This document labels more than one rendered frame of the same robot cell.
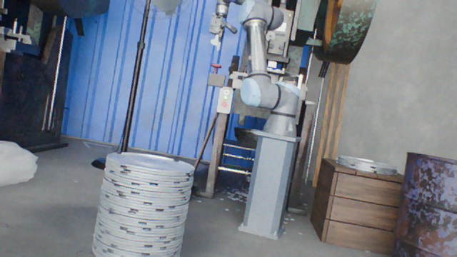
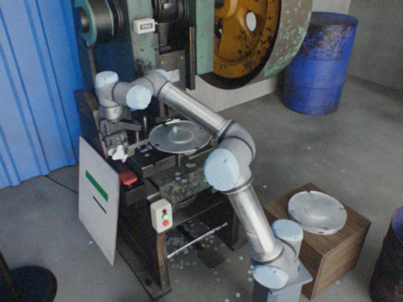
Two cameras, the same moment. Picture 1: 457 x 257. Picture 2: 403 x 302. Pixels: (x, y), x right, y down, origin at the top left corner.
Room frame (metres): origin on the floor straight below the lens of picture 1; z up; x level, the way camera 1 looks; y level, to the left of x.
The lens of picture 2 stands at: (1.41, 0.59, 1.63)
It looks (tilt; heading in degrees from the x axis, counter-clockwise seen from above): 33 degrees down; 322
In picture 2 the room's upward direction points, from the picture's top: straight up
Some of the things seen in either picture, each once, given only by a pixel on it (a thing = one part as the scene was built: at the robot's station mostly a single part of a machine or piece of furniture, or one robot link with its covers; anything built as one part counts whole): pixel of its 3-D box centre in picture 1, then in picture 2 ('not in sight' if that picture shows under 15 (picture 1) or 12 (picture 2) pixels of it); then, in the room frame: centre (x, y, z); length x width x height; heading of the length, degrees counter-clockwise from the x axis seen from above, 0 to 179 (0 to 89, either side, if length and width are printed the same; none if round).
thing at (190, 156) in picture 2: (270, 82); (186, 151); (2.55, -0.19, 0.72); 0.25 x 0.14 x 0.14; 179
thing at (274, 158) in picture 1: (270, 182); (274, 300); (1.95, -0.23, 0.23); 0.19 x 0.19 x 0.45; 73
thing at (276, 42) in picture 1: (278, 32); (167, 79); (2.68, -0.19, 1.04); 0.17 x 0.15 x 0.30; 179
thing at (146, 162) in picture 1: (151, 162); not in sight; (1.42, 0.24, 0.31); 0.29 x 0.29 x 0.01
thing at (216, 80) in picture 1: (215, 89); (135, 200); (2.50, 0.12, 0.62); 0.10 x 0.06 x 0.20; 89
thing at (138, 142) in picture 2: (243, 73); (135, 140); (2.72, -0.03, 0.76); 0.17 x 0.06 x 0.10; 89
